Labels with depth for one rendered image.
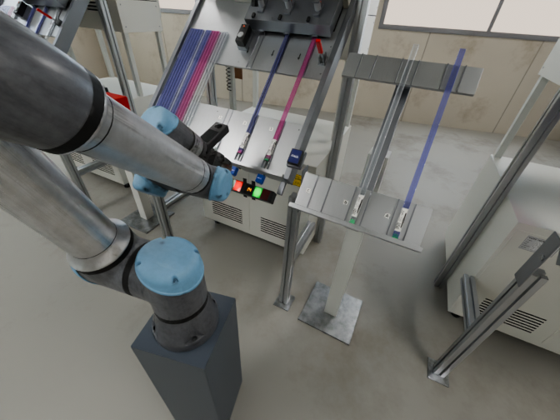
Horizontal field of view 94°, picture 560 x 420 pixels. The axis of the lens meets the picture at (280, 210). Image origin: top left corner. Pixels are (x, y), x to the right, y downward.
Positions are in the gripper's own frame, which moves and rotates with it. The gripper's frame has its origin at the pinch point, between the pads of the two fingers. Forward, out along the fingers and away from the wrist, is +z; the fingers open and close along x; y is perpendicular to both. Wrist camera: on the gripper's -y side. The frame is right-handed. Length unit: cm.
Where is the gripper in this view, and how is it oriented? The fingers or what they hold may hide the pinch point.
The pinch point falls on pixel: (228, 167)
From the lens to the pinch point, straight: 93.0
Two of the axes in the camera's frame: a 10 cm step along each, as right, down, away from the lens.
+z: 2.7, 2.0, 9.4
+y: -3.5, 9.3, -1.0
